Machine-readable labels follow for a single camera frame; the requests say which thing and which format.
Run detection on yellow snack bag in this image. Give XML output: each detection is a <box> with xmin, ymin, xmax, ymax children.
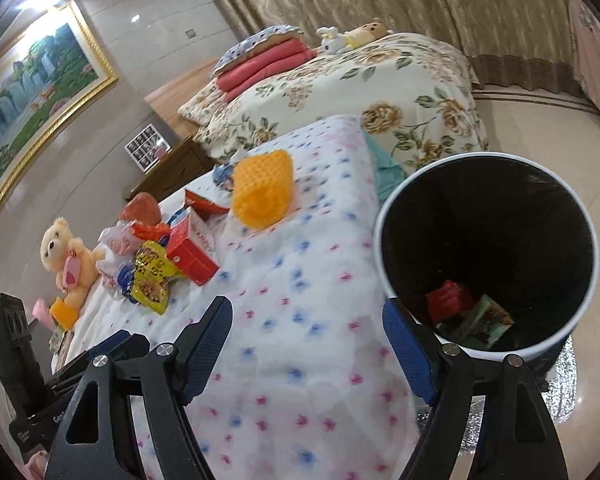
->
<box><xmin>130</xmin><ymin>240</ymin><xmax>183</xmax><ymax>315</ymax></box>

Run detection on red milk carton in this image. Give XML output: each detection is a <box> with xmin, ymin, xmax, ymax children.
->
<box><xmin>166</xmin><ymin>208</ymin><xmax>219</xmax><ymax>285</ymax></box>

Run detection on red snack box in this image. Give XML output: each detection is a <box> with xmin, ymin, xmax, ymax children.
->
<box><xmin>184</xmin><ymin>188</ymin><xmax>230</xmax><ymax>221</ymax></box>

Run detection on foil snack wrapper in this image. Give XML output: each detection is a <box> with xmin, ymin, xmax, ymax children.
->
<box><xmin>212</xmin><ymin>162</ymin><xmax>235</xmax><ymax>193</ymax></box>

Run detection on blue plastic bag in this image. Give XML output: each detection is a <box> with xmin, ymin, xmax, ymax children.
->
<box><xmin>117</xmin><ymin>263</ymin><xmax>136</xmax><ymax>304</ymax></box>

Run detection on white red plastic bag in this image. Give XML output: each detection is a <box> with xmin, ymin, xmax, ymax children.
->
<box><xmin>96</xmin><ymin>221</ymin><xmax>143</xmax><ymax>283</ymax></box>

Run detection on orange snack wrapper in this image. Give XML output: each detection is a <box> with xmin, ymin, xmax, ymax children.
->
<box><xmin>130</xmin><ymin>221</ymin><xmax>171</xmax><ymax>243</ymax></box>

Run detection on white trash bin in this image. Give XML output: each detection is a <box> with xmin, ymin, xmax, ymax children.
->
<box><xmin>374</xmin><ymin>152</ymin><xmax>600</xmax><ymax>362</ymax></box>

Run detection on silver foil mat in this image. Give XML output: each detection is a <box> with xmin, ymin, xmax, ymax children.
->
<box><xmin>415</xmin><ymin>336</ymin><xmax>577</xmax><ymax>455</ymax></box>

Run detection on orange toy block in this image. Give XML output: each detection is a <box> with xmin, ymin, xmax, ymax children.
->
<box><xmin>50</xmin><ymin>298</ymin><xmax>80</xmax><ymax>330</ymax></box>

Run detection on green carton in bin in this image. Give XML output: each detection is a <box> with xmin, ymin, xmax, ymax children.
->
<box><xmin>449</xmin><ymin>295</ymin><xmax>515</xmax><ymax>351</ymax></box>

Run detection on beige teddy bear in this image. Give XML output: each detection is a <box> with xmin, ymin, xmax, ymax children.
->
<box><xmin>40</xmin><ymin>218</ymin><xmax>105</xmax><ymax>311</ymax></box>

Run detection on white dotted quilt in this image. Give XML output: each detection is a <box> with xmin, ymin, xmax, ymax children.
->
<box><xmin>68</xmin><ymin>115</ymin><xmax>419</xmax><ymax>479</ymax></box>

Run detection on red apple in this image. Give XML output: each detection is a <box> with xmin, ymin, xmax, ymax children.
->
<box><xmin>118</xmin><ymin>192</ymin><xmax>162</xmax><ymax>226</ymax></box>

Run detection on wooden nightstand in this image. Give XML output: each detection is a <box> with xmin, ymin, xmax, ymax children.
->
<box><xmin>124</xmin><ymin>136</ymin><xmax>213</xmax><ymax>202</ymax></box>

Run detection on teal bed sheet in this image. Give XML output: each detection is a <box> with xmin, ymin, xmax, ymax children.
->
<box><xmin>364</xmin><ymin>132</ymin><xmax>406</xmax><ymax>205</ymax></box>

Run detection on framed landscape painting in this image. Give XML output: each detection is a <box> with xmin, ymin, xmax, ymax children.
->
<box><xmin>0</xmin><ymin>0</ymin><xmax>118</xmax><ymax>210</ymax></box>

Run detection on wooden headboard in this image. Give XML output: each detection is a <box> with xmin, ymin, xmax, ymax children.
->
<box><xmin>144</xmin><ymin>58</ymin><xmax>216</xmax><ymax>140</ymax></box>

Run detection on floral pillow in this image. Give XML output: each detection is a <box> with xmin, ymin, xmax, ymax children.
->
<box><xmin>178</xmin><ymin>79</ymin><xmax>226</xmax><ymax>127</ymax></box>

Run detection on floral bed comforter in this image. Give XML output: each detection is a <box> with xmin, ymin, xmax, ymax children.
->
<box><xmin>196</xmin><ymin>32</ymin><xmax>486</xmax><ymax>172</ymax></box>

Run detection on folded red blanket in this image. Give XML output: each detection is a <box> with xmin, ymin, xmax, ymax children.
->
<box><xmin>216</xmin><ymin>38</ymin><xmax>317</xmax><ymax>103</ymax></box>

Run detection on pink heart cover furniture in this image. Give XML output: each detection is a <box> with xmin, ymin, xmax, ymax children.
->
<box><xmin>569</xmin><ymin>0</ymin><xmax>600</xmax><ymax>111</ymax></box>

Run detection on blue dotted pillow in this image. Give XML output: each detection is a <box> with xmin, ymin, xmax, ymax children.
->
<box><xmin>212</xmin><ymin>24</ymin><xmax>301</xmax><ymax>77</ymax></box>

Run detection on beige patterned curtain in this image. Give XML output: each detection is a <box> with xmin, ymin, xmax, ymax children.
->
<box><xmin>216</xmin><ymin>0</ymin><xmax>581</xmax><ymax>96</ymax></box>

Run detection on yellow bear plush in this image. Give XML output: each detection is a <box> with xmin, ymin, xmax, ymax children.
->
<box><xmin>344</xmin><ymin>18</ymin><xmax>392</xmax><ymax>49</ymax></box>

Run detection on white bunny plush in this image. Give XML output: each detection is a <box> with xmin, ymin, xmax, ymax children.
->
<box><xmin>316</xmin><ymin>26</ymin><xmax>351</xmax><ymax>55</ymax></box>

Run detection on photo grid frame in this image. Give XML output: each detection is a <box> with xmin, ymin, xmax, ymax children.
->
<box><xmin>124</xmin><ymin>124</ymin><xmax>172</xmax><ymax>174</ymax></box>

